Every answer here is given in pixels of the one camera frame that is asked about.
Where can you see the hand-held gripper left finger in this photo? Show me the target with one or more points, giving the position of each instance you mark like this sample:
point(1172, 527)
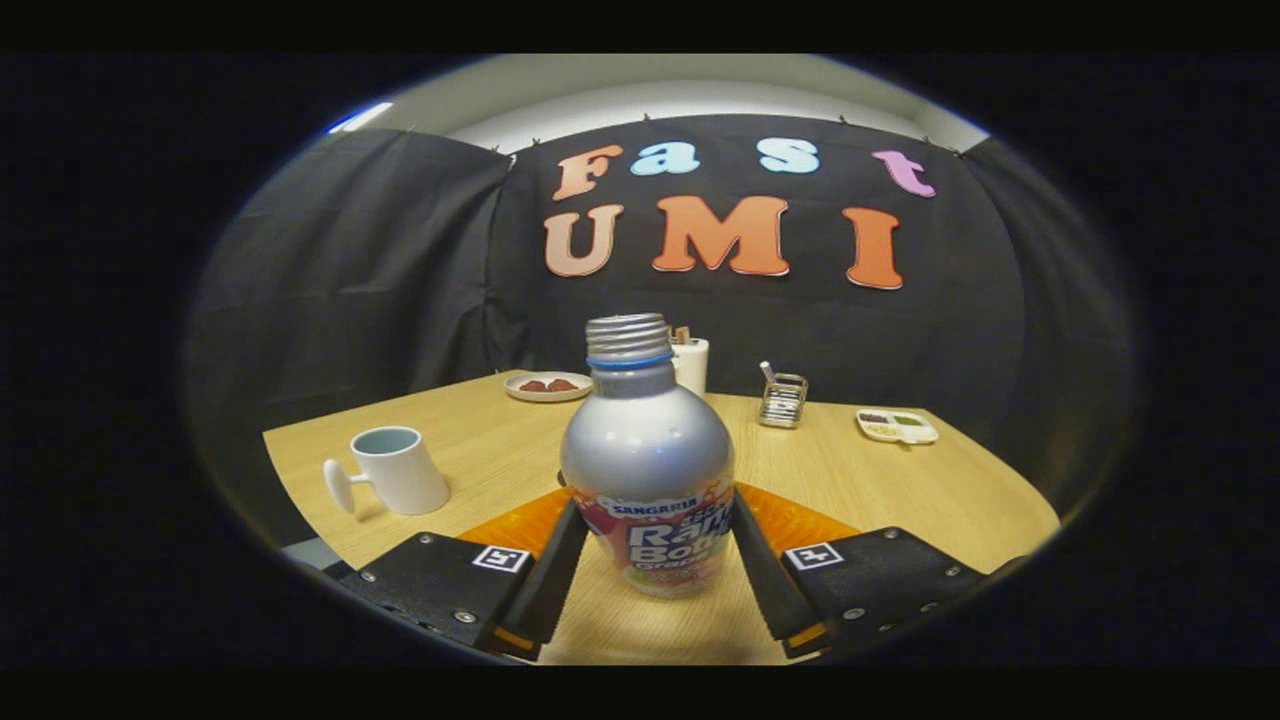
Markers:
point(555, 590)

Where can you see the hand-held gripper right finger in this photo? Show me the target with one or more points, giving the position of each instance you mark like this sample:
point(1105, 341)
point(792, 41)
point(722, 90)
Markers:
point(770, 590)

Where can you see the silver juice bottle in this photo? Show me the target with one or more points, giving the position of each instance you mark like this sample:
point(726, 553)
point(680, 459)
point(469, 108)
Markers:
point(645, 450)

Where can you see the white cup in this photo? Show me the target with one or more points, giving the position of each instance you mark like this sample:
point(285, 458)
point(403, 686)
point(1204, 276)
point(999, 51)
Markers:
point(405, 480)

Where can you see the wooden table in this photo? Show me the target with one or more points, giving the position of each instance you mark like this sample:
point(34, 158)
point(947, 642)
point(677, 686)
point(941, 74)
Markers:
point(900, 500)

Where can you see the white plate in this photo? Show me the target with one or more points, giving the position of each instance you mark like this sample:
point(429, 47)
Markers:
point(520, 393)

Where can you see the white divided dish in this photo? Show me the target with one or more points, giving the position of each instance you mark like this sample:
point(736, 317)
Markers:
point(897, 433)

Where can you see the red food pieces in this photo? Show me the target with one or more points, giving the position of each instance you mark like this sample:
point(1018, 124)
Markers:
point(548, 385)

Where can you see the white toaster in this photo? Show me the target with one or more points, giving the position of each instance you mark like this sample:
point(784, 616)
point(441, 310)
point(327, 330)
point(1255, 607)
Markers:
point(692, 370)

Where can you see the black backdrop cloth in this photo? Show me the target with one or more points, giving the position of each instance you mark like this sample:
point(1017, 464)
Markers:
point(350, 280)

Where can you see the small ceiling light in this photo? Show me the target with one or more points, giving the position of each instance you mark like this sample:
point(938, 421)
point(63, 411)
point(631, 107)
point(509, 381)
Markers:
point(360, 117)

